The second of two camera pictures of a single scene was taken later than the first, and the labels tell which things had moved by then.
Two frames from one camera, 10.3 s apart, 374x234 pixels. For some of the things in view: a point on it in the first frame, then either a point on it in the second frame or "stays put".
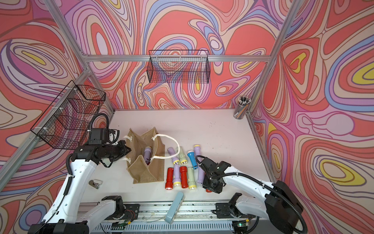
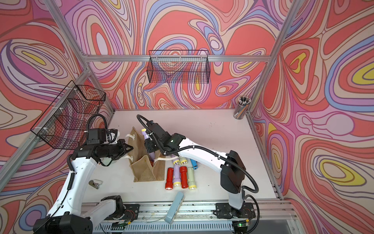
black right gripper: (206, 184) -> (148, 145)
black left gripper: (124, 150) stays put
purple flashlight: (200, 178) -> (145, 135)
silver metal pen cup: (240, 108) stays put
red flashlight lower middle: (183, 171) stays put
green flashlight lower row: (192, 185) stays put
